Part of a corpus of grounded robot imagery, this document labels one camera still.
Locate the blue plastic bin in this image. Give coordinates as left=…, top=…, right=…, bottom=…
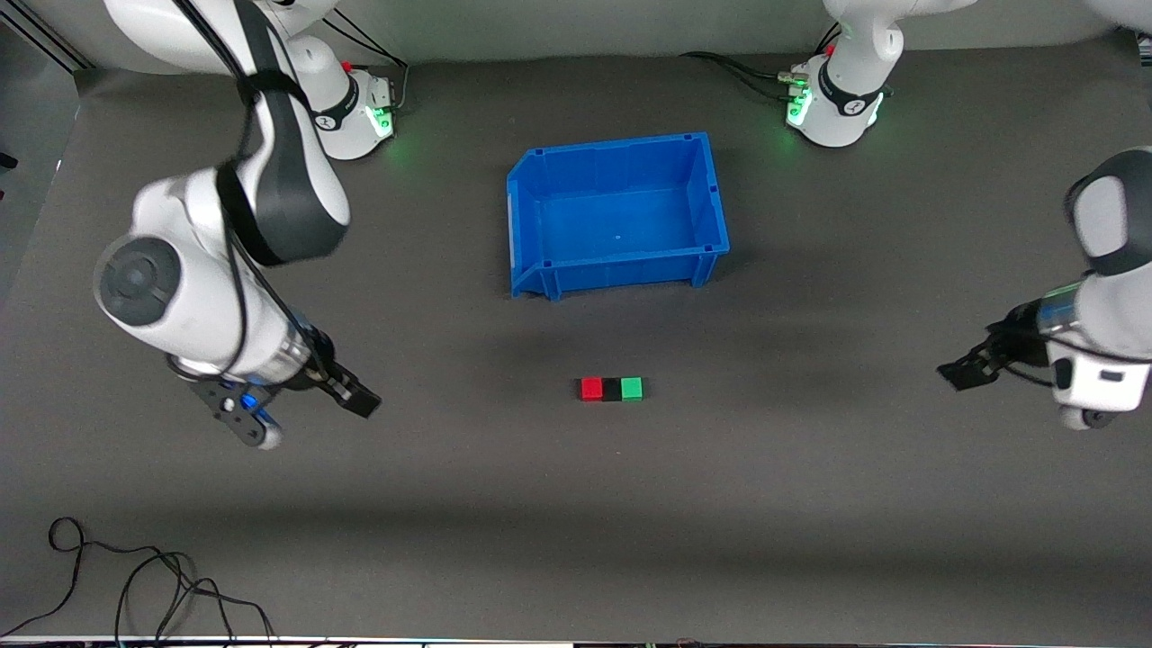
left=506, top=131, right=732, bottom=302

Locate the loose black cable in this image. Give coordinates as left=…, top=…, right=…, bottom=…
left=0, top=517, right=276, bottom=642

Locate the black right base cable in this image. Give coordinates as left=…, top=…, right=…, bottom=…
left=322, top=9, right=412, bottom=113

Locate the black base cable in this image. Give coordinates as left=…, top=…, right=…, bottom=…
left=679, top=50, right=802, bottom=102
left=322, top=9, right=412, bottom=113

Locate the black left base cable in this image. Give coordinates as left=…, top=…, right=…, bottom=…
left=679, top=50, right=802, bottom=102

